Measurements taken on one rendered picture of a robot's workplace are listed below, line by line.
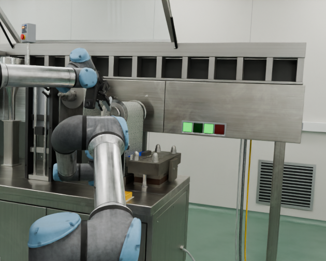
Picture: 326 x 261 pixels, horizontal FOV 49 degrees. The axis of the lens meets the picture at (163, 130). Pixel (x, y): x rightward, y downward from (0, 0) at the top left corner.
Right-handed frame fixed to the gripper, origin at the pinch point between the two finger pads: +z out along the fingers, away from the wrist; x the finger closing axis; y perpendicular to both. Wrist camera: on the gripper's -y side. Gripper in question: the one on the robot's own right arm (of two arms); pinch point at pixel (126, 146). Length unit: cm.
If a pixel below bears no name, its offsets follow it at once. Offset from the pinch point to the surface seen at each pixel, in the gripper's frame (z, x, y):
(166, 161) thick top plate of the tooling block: 5.2, -19.9, -7.0
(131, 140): 5.3, -0.3, 2.5
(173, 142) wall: 263, 51, -30
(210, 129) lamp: 29.4, -37.3, 8.8
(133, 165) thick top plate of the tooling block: -6.4, -6.8, -8.2
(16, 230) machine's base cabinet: -29, 43, -41
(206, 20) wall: 263, 18, 118
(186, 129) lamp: 29.4, -23.2, 8.1
